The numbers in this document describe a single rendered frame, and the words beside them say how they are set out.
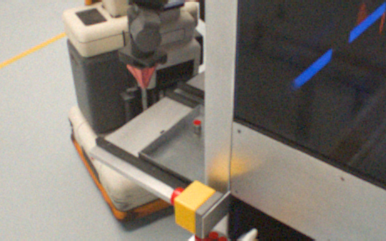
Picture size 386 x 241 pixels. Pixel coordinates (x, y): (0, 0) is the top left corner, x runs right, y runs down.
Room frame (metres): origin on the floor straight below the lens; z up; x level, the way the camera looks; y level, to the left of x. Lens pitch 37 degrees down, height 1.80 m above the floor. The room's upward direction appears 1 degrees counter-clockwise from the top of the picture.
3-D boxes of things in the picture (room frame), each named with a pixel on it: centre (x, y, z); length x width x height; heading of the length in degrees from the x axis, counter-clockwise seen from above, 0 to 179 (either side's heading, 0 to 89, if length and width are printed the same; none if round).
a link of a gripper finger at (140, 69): (1.10, 0.12, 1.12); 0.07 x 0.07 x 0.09; 50
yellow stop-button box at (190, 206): (0.76, -0.01, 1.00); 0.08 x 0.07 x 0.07; 51
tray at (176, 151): (1.03, -0.07, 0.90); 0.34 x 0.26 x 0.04; 52
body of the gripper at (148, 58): (1.09, 0.11, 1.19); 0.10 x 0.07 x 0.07; 50
